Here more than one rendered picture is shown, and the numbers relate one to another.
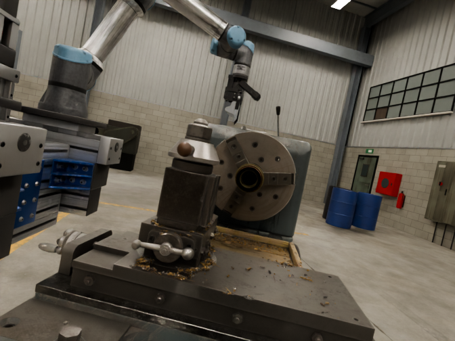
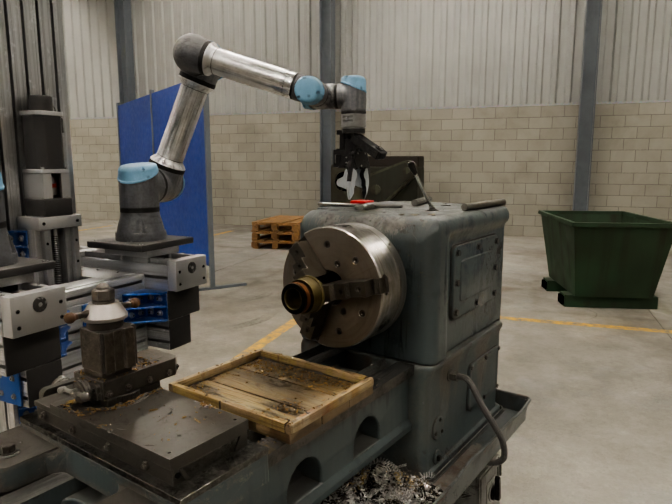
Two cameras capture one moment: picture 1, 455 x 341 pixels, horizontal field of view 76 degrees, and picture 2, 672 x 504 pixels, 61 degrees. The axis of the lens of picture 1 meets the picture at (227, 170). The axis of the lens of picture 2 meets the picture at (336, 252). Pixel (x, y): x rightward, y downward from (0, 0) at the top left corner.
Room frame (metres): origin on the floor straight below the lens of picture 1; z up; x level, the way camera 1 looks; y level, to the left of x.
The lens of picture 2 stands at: (-0.20, -0.80, 1.40)
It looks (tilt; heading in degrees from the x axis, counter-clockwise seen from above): 9 degrees down; 30
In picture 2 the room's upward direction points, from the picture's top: straight up
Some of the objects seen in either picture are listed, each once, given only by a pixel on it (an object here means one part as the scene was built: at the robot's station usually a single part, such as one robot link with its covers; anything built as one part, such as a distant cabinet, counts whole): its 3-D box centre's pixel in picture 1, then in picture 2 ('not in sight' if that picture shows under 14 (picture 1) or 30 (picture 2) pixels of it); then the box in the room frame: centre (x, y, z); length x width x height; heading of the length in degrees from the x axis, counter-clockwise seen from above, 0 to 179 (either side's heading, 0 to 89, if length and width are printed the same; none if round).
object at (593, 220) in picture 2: not in sight; (598, 257); (6.13, -0.26, 0.43); 1.34 x 0.94 x 0.85; 23
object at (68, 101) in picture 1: (65, 100); (140, 222); (1.01, 0.59, 1.21); 0.15 x 0.15 x 0.10
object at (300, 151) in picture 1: (248, 174); (407, 268); (1.46, -0.11, 1.06); 0.59 x 0.48 x 0.39; 174
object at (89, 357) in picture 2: (191, 192); (110, 344); (0.45, 0.05, 1.07); 0.07 x 0.07 x 0.10; 84
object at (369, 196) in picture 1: (365, 210); not in sight; (7.47, -3.69, 0.44); 0.59 x 0.59 x 0.88
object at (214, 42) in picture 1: (224, 47); (319, 95); (1.29, 0.12, 1.59); 0.11 x 0.11 x 0.08; 19
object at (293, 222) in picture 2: not in sight; (287, 231); (7.73, 4.72, 0.22); 1.25 x 0.86 x 0.44; 14
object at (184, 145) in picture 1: (187, 149); (76, 316); (0.39, 0.06, 1.13); 0.04 x 0.02 x 0.02; 174
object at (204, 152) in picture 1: (195, 151); (104, 309); (0.45, 0.05, 1.13); 0.08 x 0.08 x 0.03
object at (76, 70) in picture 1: (72, 66); (139, 184); (1.01, 0.59, 1.33); 0.13 x 0.12 x 0.14; 19
